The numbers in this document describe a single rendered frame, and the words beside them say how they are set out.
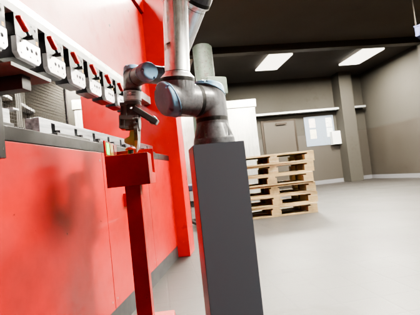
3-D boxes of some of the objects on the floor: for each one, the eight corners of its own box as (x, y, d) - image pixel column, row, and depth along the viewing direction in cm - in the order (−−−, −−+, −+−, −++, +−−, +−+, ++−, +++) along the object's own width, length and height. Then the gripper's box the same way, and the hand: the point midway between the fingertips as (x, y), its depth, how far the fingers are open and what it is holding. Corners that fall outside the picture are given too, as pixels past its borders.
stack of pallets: (302, 206, 580) (295, 153, 584) (321, 211, 497) (314, 149, 501) (227, 215, 571) (222, 161, 575) (235, 222, 488) (227, 159, 492)
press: (200, 216, 596) (181, 36, 611) (194, 211, 694) (177, 56, 709) (248, 210, 609) (229, 34, 624) (235, 206, 707) (219, 54, 722)
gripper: (122, 104, 155) (122, 153, 154) (118, 100, 146) (118, 152, 145) (142, 104, 156) (143, 153, 155) (139, 99, 147) (139, 151, 146)
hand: (137, 149), depth 150 cm, fingers closed
